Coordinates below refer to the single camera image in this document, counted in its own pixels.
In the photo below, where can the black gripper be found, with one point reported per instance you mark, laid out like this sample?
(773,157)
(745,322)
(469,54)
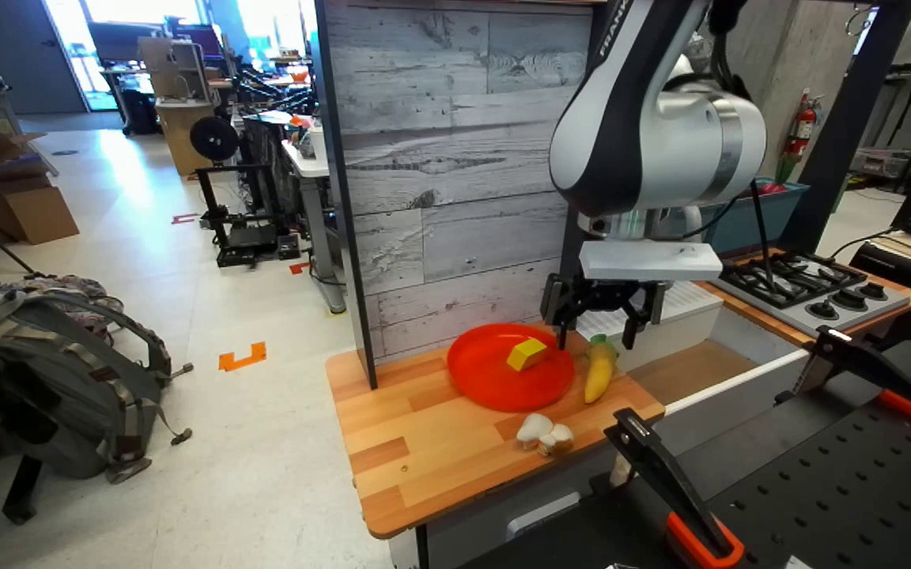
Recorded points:
(619,290)

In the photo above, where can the yellow banana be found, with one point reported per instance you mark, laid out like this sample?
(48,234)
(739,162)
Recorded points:
(599,371)

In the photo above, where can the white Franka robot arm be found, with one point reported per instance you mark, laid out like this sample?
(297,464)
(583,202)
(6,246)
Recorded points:
(655,116)

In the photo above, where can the white wrist mounting block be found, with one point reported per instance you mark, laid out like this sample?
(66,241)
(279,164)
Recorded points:
(649,260)

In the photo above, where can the red plastic plate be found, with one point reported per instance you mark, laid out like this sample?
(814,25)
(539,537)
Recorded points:
(488,379)

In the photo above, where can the teal storage bin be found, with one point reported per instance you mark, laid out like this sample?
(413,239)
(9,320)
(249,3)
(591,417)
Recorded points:
(766,217)

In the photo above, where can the toy stove with knobs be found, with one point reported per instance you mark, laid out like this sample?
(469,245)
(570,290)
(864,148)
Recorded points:
(807,289)

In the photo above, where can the red fire extinguisher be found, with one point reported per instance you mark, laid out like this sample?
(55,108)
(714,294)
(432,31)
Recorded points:
(799,136)

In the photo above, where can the black perforated breadboard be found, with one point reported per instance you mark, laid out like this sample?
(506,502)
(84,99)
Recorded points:
(847,494)

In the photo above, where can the grey workshop desk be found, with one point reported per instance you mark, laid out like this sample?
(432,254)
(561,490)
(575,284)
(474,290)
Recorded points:
(314,201)

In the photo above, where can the black diagonal support beam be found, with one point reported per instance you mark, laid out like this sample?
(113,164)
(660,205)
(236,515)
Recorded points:
(851,116)

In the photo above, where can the orange floor tape marker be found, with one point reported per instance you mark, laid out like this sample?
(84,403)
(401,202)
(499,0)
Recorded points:
(240,358)

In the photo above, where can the black wheeled equipment stand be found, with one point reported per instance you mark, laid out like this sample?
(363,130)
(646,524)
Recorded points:
(238,209)

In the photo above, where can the metal stand leg black foot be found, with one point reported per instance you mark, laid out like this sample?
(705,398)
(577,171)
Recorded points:
(173,432)
(174,371)

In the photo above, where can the wooden cabinet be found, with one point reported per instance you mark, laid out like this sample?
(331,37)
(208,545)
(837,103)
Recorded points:
(186,130)

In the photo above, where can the grey backpack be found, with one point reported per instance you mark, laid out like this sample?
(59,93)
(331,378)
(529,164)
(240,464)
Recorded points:
(55,366)

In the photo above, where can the open cardboard box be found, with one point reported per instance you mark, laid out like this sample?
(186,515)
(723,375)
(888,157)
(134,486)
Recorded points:
(39,209)

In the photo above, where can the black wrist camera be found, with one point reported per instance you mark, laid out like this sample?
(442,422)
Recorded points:
(557,289)

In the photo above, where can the grey wood print wall panel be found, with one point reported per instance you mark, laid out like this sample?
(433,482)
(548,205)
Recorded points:
(443,169)

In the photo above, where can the black frame post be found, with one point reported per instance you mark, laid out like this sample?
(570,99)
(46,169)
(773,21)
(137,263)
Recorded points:
(347,209)

